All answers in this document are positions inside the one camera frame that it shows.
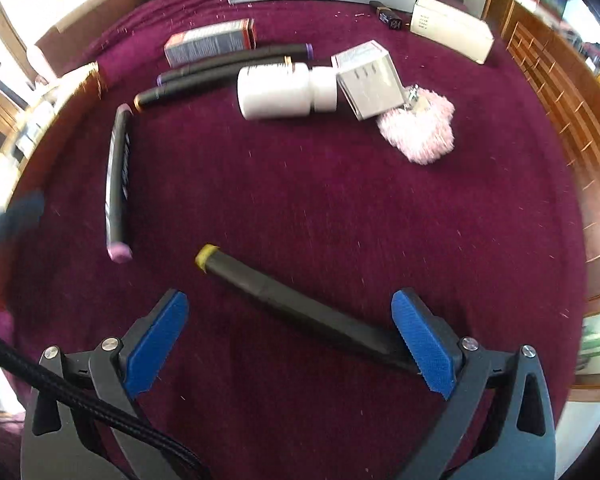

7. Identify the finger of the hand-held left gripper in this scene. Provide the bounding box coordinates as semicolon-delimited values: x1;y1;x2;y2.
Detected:
0;189;47;253

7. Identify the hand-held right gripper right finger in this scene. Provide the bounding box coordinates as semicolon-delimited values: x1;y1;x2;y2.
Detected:
391;287;558;480

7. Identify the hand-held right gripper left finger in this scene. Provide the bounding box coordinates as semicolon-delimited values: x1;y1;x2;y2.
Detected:
20;289;190;480

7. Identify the black marker yellow cap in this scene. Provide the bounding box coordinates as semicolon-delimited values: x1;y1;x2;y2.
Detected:
195;244;423;375

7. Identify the pink fluffy plush keychain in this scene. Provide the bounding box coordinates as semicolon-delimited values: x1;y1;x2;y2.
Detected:
377;87;456;165

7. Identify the red grey medicine box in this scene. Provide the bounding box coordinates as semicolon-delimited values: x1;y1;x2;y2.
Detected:
164;18;257;68

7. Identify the black marker pink cap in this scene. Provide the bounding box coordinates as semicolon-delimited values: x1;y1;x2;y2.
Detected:
104;103;133;263

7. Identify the brown cushion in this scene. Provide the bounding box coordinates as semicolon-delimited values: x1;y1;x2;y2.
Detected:
32;0;148;78

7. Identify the black marker orange cap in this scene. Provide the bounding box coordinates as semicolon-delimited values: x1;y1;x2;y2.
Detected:
133;56;296;112

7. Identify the small clear silver box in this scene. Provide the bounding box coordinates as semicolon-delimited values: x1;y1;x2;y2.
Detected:
331;40;410;121

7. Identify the white pill bottle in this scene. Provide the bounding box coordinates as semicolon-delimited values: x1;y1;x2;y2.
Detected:
237;64;338;121

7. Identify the wooden brick pattern counter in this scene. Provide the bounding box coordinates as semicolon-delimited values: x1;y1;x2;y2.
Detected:
485;0;600;401

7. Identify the black marker purple cap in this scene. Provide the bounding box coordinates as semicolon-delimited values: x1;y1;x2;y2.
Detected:
156;42;315;87

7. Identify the white cardboard box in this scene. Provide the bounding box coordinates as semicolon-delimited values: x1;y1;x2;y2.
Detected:
410;0;496;65

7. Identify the small black battery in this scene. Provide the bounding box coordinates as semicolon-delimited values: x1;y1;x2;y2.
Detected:
369;0;405;30

